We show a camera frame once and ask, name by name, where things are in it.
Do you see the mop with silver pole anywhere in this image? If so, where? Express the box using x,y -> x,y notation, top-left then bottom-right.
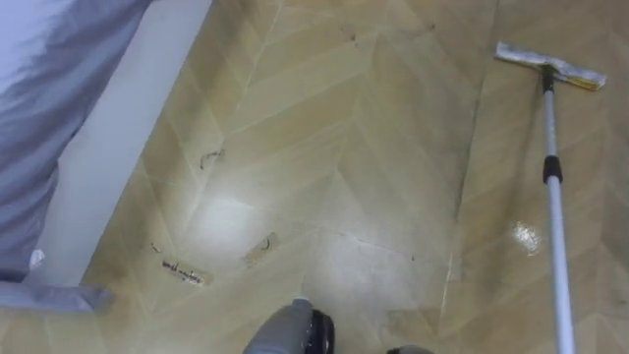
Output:
493,40 -> 608,354

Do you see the small tape piece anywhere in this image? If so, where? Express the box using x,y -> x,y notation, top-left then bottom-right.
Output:
242,231 -> 281,266

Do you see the tape label strip with writing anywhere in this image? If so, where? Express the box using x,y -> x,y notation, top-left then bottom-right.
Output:
160,259 -> 211,288

